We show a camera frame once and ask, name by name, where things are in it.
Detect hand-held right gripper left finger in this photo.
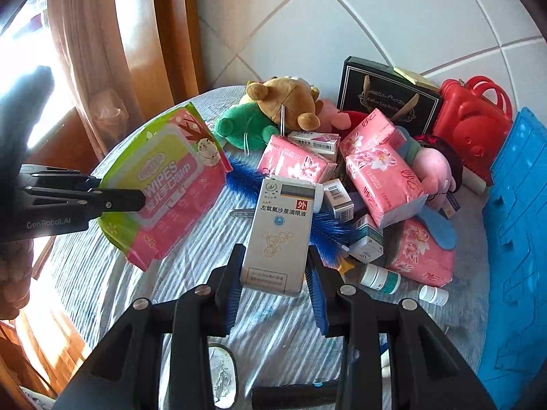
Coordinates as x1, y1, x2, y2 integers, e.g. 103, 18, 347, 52
51, 244, 249, 410

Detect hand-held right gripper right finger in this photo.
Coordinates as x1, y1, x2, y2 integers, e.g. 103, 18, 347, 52
305, 245, 499, 410

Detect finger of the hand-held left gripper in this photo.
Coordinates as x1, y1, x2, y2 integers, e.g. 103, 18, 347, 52
23, 164, 147, 223

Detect pink green wet wipes pack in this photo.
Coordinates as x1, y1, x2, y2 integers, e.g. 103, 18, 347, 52
96, 101, 234, 271

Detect white grey medicine box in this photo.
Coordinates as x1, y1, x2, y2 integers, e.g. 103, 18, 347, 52
239, 176, 325, 298

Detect blue plastic crate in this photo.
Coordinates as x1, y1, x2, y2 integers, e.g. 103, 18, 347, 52
476, 109, 547, 394

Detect person's left hand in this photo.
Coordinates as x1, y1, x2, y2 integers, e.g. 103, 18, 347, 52
0, 239, 37, 322

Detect blue-grey striped tablecloth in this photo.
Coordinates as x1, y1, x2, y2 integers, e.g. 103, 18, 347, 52
40, 85, 492, 410

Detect white bottle green label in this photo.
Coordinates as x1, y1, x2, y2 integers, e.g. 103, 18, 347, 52
358, 262, 401, 295

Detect white teal medicine box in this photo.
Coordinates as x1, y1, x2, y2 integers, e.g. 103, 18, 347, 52
348, 214, 384, 264

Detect white barcode medicine box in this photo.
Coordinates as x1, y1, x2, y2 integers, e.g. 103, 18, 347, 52
322, 178, 355, 223

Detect pink floral tissue pack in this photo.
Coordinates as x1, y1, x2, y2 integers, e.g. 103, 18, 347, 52
339, 108, 406, 159
385, 218, 456, 288
345, 141, 428, 229
256, 134, 338, 184

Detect small white pill bottle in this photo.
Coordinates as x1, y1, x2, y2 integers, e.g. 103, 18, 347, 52
418, 284, 449, 306

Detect brown curtain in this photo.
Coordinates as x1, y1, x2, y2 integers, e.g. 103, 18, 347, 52
45, 0, 144, 112

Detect blue bottle brush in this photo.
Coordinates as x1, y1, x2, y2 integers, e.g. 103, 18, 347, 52
224, 158, 364, 265

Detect green plush toy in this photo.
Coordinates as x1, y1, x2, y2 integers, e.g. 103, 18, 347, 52
214, 103, 283, 151

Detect small white orange box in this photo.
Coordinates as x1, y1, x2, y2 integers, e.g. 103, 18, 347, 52
442, 192, 462, 218

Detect pink white medicine box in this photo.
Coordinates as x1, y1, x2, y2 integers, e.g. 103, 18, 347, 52
287, 130, 341, 156

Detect pink doll dark hair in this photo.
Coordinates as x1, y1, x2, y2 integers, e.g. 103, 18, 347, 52
402, 134, 464, 211

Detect brown bear plush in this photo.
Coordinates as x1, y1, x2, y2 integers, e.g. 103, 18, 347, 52
239, 76, 321, 133

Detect pink plush toy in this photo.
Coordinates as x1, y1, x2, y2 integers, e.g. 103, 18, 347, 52
314, 98, 355, 133

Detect white cylinder tube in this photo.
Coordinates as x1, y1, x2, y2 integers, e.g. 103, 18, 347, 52
462, 166, 488, 193

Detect red bear-shaped case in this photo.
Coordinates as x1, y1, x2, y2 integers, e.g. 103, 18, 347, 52
431, 74, 513, 186

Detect yellow notepad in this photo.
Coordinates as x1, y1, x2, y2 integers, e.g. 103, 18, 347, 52
393, 66, 430, 90

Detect wooden window frame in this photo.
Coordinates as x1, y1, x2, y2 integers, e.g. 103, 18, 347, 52
113, 0, 206, 109

